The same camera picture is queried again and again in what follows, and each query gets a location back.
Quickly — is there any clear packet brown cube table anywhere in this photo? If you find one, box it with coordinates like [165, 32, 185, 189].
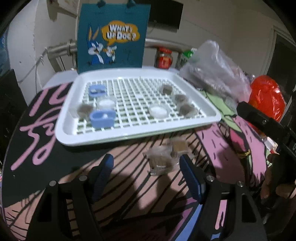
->
[178, 103, 198, 118]

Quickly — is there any clear packet with brown cube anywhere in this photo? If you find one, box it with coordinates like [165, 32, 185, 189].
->
[69, 103, 94, 120]

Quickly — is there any blue plastic case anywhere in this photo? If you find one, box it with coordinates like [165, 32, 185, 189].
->
[88, 84, 107, 98]
[89, 109, 116, 129]

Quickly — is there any person's right hand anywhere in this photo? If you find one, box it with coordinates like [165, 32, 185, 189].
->
[260, 154, 295, 209]

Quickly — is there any red plastic bag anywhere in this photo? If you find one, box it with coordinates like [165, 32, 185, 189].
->
[248, 75, 286, 122]

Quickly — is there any cartoon print bed sheet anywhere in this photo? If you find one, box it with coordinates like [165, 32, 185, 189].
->
[1, 83, 270, 240]

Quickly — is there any blue plastic case in tray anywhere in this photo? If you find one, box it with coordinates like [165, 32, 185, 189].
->
[89, 109, 116, 129]

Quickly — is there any white slotted plastic tray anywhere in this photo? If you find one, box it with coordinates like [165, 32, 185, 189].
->
[55, 68, 221, 146]

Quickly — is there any clear round lidded cup left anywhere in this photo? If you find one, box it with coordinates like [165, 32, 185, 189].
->
[96, 96, 117, 110]

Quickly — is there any clear round lidded cup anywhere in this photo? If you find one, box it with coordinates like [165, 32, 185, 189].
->
[96, 96, 117, 110]
[149, 103, 170, 119]

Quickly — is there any clear round lidded cup right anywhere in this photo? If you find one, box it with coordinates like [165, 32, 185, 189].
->
[149, 103, 170, 119]

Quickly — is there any clear packet brown cube tray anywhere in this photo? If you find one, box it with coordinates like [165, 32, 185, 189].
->
[158, 84, 174, 95]

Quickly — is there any clear grey plastic bag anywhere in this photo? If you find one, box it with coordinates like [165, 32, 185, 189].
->
[179, 40, 251, 102]

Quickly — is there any black water dispenser cabinet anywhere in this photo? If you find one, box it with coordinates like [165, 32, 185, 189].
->
[1, 69, 27, 146]

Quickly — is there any green white carton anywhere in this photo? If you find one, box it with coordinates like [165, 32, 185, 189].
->
[176, 48, 197, 70]

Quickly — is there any red lidded glass jar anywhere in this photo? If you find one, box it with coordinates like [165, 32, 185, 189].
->
[154, 47, 173, 69]

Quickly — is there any teal Bugs Bunny tote bag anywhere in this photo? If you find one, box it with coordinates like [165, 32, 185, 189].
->
[77, 1, 151, 74]

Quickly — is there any blue water cooler bottle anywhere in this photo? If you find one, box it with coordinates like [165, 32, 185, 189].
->
[0, 29, 10, 76]

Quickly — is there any metal bed rail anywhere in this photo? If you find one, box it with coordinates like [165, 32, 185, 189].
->
[47, 38, 193, 70]

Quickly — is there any black wall television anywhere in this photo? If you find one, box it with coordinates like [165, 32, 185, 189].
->
[145, 0, 184, 29]

